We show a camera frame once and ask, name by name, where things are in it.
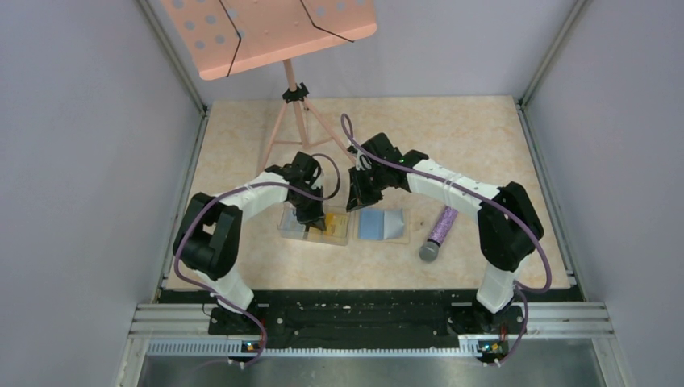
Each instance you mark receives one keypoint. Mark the purple glitter microphone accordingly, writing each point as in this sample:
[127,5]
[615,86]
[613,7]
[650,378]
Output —
[430,248]

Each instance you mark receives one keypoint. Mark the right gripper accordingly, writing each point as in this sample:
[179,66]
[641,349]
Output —
[359,197]

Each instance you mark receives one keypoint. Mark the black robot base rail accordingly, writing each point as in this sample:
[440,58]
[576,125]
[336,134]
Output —
[366,319]

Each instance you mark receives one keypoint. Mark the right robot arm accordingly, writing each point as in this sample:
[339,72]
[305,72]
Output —
[509,229]

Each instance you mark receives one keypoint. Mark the yellow credit card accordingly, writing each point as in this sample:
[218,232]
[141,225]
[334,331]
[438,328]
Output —
[335,233]

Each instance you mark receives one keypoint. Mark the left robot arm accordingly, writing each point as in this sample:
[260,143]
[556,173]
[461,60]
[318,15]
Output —
[207,241]

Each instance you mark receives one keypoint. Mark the pink music stand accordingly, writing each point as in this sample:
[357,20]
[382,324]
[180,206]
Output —
[225,38]

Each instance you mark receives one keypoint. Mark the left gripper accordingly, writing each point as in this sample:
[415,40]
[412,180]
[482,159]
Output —
[316,212]

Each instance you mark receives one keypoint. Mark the clear plastic card box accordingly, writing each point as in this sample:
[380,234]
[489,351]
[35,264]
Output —
[288,223]

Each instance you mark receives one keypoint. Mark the grey slotted cable duct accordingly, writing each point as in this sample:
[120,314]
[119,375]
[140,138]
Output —
[238,349]

